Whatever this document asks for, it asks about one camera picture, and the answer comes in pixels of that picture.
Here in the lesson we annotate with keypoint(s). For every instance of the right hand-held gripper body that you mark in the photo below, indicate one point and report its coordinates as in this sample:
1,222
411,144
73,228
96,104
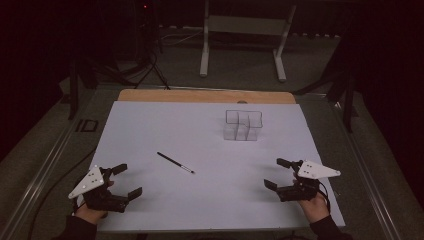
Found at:
305,186

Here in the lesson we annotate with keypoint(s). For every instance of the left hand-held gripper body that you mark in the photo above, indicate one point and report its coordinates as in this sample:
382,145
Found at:
96,196

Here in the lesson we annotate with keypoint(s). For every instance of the black pen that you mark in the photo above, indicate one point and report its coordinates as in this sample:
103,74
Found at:
175,162

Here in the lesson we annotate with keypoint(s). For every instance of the clear acrylic organizer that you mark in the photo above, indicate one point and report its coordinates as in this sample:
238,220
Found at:
243,128

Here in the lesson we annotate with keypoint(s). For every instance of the person's left hand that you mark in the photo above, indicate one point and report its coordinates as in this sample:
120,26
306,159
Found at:
90,213

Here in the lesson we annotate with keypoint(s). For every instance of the person's right hand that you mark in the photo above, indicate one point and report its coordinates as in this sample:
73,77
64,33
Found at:
315,208

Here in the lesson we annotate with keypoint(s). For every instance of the white table sheet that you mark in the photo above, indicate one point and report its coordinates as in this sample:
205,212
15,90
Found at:
206,200

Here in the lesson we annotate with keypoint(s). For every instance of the black metal stand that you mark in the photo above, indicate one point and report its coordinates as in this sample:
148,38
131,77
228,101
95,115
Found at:
75,90
346,100

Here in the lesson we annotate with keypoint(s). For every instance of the black tripod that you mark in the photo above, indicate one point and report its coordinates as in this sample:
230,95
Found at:
151,50

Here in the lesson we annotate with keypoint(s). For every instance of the white metal stand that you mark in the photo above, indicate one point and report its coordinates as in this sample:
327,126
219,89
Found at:
246,25

